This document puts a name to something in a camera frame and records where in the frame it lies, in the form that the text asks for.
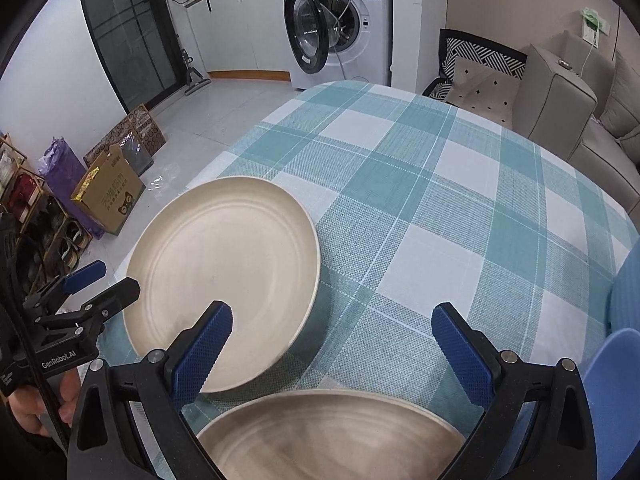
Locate blue bowl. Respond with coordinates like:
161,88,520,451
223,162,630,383
607,240,640,333
510,329,640,480

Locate grey sofa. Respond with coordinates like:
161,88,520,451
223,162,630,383
512,30,640,211

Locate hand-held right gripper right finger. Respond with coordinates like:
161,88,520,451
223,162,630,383
431,302,598,480

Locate grey sofa cushion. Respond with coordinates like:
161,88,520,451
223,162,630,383
599,50,640,141

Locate person's left hand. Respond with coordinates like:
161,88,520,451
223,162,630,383
7,369,83,436

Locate dark glass door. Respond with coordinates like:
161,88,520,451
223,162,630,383
77,0,182,111

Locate white lower kitchen cabinets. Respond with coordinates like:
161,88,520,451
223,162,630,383
185,0,291,81

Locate beige diamond print cushion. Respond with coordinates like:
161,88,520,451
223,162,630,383
444,56,523,128

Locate white charging cable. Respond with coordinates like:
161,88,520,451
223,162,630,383
579,41,600,78

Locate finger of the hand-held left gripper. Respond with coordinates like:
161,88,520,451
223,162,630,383
22,260,107,313
34,277,142,335

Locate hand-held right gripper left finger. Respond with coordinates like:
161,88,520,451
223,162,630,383
66,300,234,480

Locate white wall power strip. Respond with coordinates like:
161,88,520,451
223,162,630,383
579,6,611,43

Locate cream round plate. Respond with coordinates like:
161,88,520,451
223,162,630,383
196,388,467,480
121,176,321,394

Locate black white patterned cushion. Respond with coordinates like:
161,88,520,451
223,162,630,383
422,29,528,106

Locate white washing machine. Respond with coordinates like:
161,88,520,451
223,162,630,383
271,0,393,92

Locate purple plastic bag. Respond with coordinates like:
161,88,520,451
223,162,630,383
39,136,106,241

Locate stick vacuum cleaner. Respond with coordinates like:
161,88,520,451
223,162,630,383
172,30,212,97

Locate teal checked tablecloth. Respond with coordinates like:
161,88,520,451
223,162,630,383
97,80,640,480

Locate dark grey flat pack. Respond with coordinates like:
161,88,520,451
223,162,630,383
117,130,155,177

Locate yellow green cardboard box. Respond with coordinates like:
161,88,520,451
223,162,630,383
70,144,147,236

